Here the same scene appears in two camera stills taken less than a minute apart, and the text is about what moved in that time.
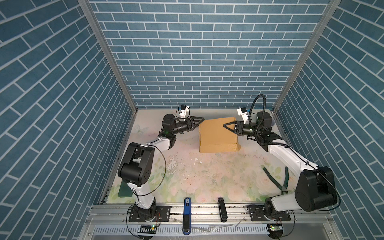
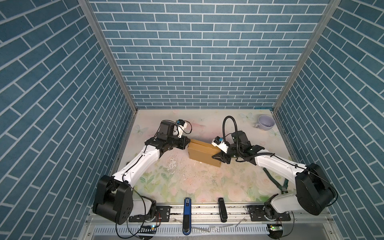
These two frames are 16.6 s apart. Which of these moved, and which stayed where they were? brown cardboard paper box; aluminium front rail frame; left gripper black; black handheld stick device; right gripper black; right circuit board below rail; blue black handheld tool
Moved: left gripper black; brown cardboard paper box; right gripper black
Stayed: right circuit board below rail; black handheld stick device; aluminium front rail frame; blue black handheld tool
